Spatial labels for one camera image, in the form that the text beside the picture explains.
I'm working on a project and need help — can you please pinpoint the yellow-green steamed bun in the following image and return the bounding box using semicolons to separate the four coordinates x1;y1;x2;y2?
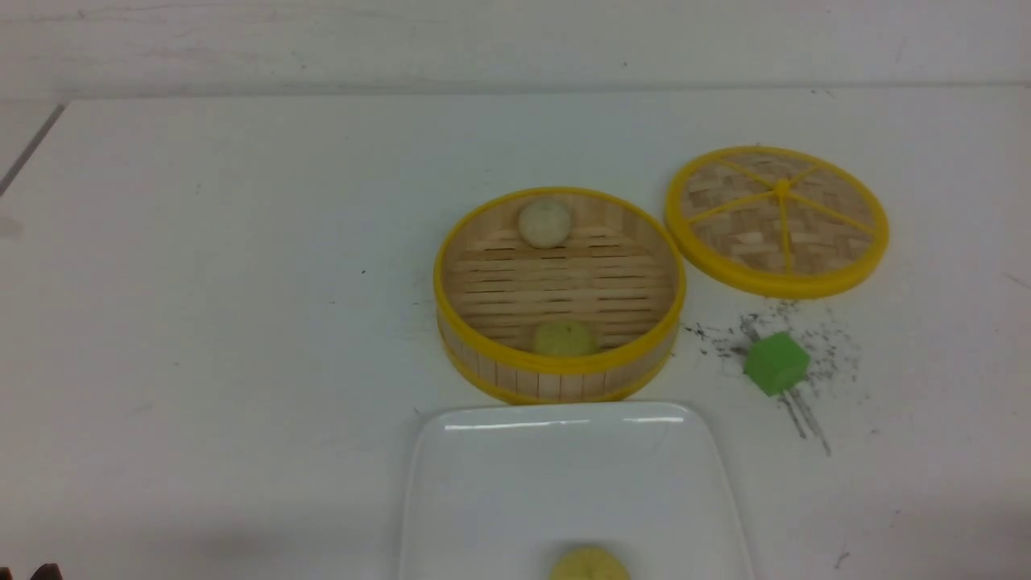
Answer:
531;320;599;359

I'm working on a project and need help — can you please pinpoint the white steamed bun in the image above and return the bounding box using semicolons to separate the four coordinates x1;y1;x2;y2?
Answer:
516;198;572;249

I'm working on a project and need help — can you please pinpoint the white rectangular plate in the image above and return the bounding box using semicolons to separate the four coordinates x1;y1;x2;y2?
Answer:
396;401;756;579

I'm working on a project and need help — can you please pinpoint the yellow steamed bun on plate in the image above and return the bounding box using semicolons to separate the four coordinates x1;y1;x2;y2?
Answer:
548;546;631;580

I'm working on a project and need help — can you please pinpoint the bamboo steamer basket yellow rim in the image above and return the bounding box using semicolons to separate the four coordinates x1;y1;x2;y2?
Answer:
433;187;688;404

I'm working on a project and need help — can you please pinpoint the bamboo steamer lid yellow rim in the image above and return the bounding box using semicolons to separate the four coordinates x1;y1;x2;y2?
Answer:
665;144;890;300

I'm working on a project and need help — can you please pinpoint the green cube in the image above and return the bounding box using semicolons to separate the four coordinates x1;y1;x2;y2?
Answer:
743;333;811;397

